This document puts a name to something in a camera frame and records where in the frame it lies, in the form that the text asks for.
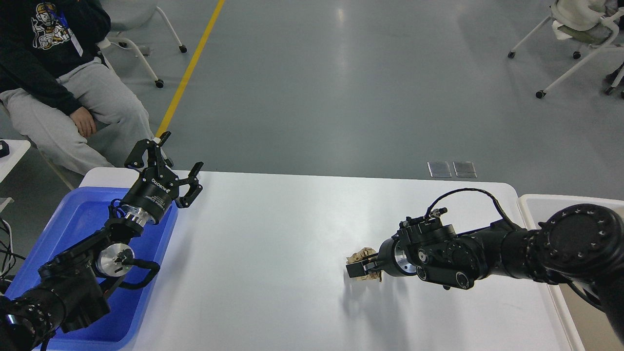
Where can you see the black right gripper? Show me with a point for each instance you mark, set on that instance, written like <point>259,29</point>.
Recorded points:
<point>386,261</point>

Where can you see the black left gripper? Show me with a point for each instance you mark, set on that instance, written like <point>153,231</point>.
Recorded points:
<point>150,197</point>

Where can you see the brown paper ball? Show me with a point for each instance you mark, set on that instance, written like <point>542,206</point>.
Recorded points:
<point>365,254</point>

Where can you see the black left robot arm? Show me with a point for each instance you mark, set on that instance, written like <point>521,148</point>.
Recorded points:
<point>76,283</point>

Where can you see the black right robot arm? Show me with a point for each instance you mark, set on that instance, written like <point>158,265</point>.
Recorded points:
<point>580,246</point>

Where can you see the blue plastic bin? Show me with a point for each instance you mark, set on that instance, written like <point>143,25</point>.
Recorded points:
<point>82,212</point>

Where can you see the left metal floor plate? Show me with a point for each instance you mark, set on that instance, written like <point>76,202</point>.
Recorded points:
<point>439,169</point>

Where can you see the metal floor plate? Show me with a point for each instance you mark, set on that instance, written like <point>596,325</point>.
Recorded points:
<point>439,169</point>
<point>465,169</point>

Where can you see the seated person in black hoodie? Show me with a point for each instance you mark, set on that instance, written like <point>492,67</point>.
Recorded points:
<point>57,90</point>

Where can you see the right metal floor plate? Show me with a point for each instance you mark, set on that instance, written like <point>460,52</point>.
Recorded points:
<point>465,169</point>

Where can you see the white side table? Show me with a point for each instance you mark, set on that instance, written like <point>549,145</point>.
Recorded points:
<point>17,149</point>

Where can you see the black object on side table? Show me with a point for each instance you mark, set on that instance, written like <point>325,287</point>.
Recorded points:
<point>4,149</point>

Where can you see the white chair left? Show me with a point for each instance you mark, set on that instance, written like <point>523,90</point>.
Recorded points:
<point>128,16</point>

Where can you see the white chair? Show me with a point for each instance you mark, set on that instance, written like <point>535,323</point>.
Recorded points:
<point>128,16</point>
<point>594,24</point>

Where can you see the white plastic bin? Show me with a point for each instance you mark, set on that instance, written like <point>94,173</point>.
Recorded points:
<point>585,327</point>

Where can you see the white chair right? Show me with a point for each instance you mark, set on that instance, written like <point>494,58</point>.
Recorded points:
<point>594,24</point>

